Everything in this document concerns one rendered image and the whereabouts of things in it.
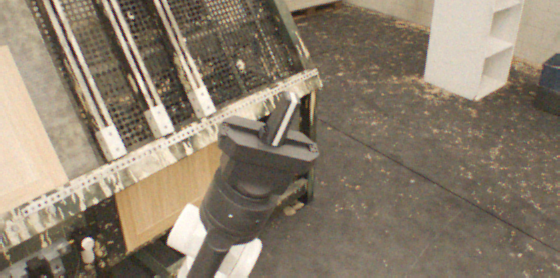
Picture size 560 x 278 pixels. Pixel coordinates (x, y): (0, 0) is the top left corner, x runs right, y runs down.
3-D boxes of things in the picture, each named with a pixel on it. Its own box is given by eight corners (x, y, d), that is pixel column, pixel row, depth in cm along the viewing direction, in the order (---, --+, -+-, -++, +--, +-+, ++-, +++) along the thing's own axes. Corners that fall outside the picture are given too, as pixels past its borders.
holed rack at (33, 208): (24, 217, 162) (25, 217, 162) (21, 209, 162) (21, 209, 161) (317, 73, 269) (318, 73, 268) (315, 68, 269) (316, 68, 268)
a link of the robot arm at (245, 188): (326, 175, 56) (285, 241, 62) (311, 125, 64) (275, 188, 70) (223, 150, 52) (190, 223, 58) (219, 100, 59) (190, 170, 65)
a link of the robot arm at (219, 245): (275, 201, 67) (246, 252, 73) (206, 166, 67) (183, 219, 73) (252, 256, 57) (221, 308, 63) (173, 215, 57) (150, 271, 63)
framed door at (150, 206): (126, 250, 235) (128, 252, 233) (105, 158, 208) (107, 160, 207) (253, 173, 293) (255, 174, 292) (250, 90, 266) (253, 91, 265)
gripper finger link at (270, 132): (295, 104, 53) (273, 146, 56) (290, 88, 56) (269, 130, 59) (282, 100, 53) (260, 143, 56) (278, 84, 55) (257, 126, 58)
